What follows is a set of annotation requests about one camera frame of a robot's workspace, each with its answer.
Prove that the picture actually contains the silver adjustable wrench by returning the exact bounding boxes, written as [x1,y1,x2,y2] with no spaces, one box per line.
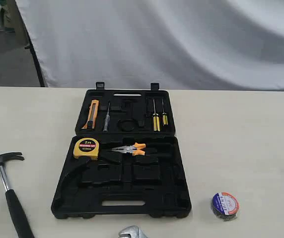
[118,226,147,238]

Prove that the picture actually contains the black electrical tape roll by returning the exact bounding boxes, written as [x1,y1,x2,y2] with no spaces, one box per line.
[211,192,239,221]

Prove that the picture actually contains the claw hammer black grip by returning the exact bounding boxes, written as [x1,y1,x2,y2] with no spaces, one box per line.
[0,152,34,238]

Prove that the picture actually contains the black plastic tool case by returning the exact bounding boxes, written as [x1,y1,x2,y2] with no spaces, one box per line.
[51,82,192,219]

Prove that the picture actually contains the long yellow black screwdriver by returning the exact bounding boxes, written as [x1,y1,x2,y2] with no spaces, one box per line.
[152,99,160,131]

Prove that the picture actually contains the short yellow black screwdriver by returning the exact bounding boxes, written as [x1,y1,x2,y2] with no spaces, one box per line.
[161,98,168,126]

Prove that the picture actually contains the clear test pen screwdriver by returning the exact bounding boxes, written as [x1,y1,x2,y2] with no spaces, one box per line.
[103,102,110,132]

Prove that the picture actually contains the orange utility knife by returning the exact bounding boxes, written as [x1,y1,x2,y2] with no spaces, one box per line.
[82,100,99,129]

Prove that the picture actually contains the yellow tape measure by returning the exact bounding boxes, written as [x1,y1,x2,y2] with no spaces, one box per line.
[73,137,99,160]

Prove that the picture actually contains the white backdrop cloth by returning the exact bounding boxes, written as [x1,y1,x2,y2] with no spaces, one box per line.
[17,0,284,91]

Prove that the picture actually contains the black backdrop stand pole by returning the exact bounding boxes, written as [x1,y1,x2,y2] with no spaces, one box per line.
[14,0,46,87]

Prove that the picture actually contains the orange handled pliers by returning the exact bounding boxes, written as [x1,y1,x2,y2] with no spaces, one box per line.
[99,142,172,165]

